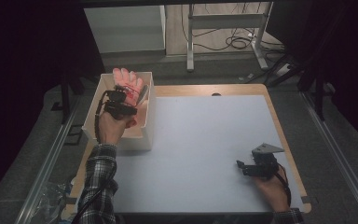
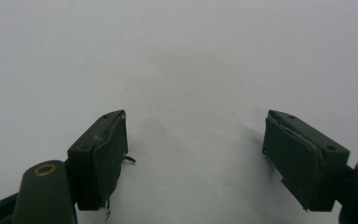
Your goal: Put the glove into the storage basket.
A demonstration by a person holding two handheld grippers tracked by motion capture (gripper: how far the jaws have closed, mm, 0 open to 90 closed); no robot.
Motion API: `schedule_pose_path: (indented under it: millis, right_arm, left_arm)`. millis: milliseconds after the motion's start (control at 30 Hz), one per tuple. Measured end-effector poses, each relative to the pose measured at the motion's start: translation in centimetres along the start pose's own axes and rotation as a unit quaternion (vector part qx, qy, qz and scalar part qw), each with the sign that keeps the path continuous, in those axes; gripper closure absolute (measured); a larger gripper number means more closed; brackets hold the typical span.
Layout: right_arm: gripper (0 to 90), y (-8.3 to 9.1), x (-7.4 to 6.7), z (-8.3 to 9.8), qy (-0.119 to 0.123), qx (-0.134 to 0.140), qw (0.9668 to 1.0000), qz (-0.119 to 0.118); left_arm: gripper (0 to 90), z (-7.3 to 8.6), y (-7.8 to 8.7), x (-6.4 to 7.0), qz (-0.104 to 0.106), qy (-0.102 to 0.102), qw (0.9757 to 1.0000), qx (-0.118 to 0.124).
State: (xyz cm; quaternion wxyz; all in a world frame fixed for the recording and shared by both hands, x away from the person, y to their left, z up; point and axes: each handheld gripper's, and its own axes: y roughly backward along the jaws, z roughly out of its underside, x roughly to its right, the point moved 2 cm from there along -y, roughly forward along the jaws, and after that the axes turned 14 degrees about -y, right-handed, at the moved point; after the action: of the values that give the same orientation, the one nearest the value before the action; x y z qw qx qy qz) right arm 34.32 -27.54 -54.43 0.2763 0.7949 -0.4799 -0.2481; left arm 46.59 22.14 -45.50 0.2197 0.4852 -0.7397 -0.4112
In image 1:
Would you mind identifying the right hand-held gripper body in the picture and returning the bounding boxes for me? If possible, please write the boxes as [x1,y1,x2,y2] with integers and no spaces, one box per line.
[251,142,285,179]

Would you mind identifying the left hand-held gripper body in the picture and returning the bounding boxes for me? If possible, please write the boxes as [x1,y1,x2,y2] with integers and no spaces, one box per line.
[103,84,151,121]

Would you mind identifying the pink glove with red print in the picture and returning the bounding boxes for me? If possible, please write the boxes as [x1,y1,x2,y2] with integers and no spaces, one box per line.
[112,67,145,108]

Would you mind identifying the white box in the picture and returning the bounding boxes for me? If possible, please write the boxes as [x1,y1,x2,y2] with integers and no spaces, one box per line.
[81,71,155,152]

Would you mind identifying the person's left hand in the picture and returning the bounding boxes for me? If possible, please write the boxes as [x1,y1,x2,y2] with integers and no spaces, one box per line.
[97,109,137,147]

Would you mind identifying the person's right hand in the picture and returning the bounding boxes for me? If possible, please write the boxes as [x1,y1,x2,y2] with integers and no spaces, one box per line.
[254,165,291,213]

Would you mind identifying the pale blue table mat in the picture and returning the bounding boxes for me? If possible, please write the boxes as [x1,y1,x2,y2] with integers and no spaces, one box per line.
[73,94,306,216]

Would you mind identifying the black stand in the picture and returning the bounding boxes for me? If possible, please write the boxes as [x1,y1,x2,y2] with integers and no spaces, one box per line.
[297,55,337,122]
[50,74,86,125]

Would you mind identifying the wooden table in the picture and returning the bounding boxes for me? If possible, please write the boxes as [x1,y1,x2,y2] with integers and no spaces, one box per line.
[64,82,312,219]

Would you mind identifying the white cabinet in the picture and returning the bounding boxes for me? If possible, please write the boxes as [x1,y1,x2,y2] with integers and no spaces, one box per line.
[83,4,168,58]

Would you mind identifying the white power strip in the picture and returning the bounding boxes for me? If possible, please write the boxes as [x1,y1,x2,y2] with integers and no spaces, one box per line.
[275,63,294,77]

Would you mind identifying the clear plastic bag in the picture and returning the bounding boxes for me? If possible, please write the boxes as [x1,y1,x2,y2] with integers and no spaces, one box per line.
[35,179,76,224]

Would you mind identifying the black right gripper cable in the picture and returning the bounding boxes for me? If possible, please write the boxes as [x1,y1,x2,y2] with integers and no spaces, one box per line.
[274,162,293,208]

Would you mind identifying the black floor bracket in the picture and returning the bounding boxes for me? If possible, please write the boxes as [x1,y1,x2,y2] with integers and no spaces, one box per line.
[63,123,84,147]

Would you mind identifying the metal floor rail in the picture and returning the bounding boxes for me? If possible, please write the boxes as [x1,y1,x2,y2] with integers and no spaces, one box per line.
[300,91,358,224]
[13,94,83,224]

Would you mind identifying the black floor cables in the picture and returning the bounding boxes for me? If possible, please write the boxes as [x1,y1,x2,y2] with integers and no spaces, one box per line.
[180,3,288,85]

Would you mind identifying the grey metal desk frame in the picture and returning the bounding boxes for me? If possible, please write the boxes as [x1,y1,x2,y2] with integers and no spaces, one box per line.
[186,1,275,73]

